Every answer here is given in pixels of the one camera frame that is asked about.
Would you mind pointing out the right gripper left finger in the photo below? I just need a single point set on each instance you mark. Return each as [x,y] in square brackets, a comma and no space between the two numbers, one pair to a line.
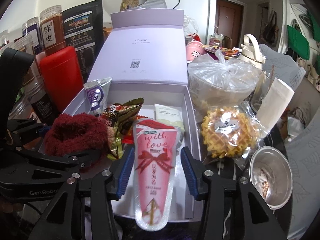
[121,170]

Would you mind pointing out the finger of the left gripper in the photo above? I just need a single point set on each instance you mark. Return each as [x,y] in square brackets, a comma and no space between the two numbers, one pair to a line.
[86,160]
[27,129]

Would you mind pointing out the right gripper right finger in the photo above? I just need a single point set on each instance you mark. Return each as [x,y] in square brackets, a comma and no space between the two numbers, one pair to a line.
[193,170]

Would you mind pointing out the dark red fuzzy sock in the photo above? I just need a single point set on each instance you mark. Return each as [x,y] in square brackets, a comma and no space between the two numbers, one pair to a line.
[78,133]

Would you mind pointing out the pink rose with-love pouch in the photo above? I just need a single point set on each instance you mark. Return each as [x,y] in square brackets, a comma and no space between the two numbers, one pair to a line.
[154,172]

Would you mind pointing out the red snack wrapper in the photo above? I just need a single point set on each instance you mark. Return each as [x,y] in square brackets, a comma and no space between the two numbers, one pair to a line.
[127,132]

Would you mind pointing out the packaged waffle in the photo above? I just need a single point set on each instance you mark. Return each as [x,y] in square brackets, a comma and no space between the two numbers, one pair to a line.
[228,132]

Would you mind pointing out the green pink striped snack packet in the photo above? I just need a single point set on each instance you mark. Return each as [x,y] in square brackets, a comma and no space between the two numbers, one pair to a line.
[118,119]

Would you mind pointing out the red cylindrical canister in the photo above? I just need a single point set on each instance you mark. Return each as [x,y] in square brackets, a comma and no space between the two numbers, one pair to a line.
[62,77]

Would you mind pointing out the purple white snack packet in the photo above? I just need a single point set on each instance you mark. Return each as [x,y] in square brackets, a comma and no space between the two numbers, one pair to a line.
[97,94]

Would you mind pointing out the steel bowl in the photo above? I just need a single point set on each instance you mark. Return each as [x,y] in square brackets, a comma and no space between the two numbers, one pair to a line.
[271,175]

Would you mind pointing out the clear bag with bowl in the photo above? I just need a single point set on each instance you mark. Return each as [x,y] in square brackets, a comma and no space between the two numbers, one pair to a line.
[220,82]

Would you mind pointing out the lavender gift box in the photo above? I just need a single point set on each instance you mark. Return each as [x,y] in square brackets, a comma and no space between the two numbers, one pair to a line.
[145,56]

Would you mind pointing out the dark label spice jar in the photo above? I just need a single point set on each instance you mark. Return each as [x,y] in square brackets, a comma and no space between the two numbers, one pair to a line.
[32,28]

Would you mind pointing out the brown jar chinese label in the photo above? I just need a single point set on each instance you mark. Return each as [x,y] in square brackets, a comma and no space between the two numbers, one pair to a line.
[51,25]

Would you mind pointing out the grey leaf cushion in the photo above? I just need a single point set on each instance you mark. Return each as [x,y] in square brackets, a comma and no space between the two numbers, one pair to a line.
[283,66]
[303,156]

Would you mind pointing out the black stand-up pouch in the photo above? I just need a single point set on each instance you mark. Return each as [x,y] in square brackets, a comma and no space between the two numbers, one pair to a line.
[83,29]

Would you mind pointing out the cream water bottle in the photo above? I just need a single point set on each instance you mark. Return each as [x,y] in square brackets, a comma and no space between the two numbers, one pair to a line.
[251,52]

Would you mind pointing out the brown entrance door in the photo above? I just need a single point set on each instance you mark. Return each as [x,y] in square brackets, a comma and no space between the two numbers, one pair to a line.
[229,21]

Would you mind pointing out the dark hanging handbag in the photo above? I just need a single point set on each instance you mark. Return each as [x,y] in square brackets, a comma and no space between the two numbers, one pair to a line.
[270,33]

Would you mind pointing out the green tote bag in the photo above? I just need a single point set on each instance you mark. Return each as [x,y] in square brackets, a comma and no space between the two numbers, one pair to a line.
[298,43]
[310,22]

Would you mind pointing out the white refrigerator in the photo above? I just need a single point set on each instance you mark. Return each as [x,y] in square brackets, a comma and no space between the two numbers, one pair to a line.
[203,12]

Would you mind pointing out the woven straw fan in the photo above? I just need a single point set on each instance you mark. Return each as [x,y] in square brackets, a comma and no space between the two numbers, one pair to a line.
[128,4]

